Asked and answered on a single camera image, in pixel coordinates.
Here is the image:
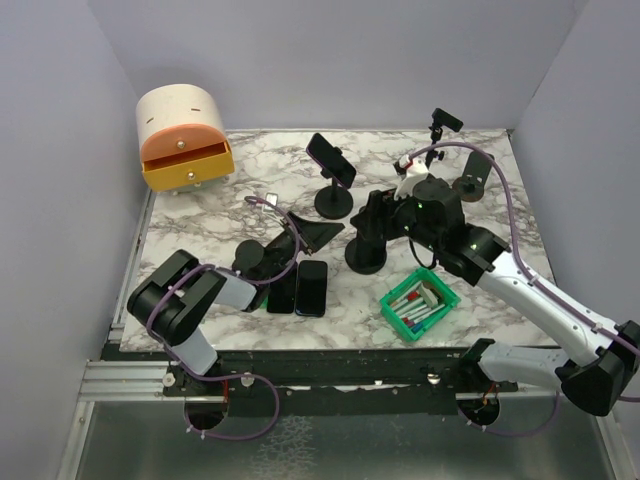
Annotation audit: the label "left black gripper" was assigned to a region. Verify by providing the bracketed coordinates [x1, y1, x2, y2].
[258, 211, 344, 281]

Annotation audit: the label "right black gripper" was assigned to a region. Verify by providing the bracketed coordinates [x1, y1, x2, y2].
[351, 181, 442, 253]

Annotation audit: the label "black phone stand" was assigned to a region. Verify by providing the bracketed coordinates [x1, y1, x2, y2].
[425, 108, 464, 166]
[345, 233, 387, 275]
[314, 169, 353, 220]

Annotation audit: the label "black phone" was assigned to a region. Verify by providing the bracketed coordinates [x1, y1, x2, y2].
[294, 260, 328, 318]

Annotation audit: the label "grey silver phone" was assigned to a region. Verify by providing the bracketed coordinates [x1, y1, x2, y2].
[266, 275, 296, 314]

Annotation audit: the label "wood base phone stand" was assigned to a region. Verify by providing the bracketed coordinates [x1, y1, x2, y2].
[452, 151, 492, 203]

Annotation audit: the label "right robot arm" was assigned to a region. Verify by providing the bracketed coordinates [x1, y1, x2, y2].
[345, 176, 639, 416]

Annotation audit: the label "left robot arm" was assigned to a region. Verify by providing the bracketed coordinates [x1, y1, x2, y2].
[126, 212, 344, 395]

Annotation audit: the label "white eraser in bin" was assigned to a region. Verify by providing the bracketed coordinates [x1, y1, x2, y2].
[418, 284, 441, 307]

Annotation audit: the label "markers in bin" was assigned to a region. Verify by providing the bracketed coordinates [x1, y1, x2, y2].
[390, 281, 445, 329]

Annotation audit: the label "green plastic bin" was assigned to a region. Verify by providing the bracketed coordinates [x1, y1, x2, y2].
[379, 268, 461, 343]

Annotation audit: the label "orange drawer box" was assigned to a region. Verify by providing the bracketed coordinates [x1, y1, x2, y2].
[135, 84, 235, 193]

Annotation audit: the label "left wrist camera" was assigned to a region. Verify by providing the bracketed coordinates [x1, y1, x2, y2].
[262, 193, 278, 213]

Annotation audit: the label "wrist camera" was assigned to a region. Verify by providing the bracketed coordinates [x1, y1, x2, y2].
[262, 193, 278, 213]
[394, 155, 429, 200]

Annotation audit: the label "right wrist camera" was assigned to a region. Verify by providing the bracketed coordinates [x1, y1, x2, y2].
[394, 155, 429, 200]

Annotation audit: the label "black table front rail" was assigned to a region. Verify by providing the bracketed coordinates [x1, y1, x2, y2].
[102, 347, 584, 416]

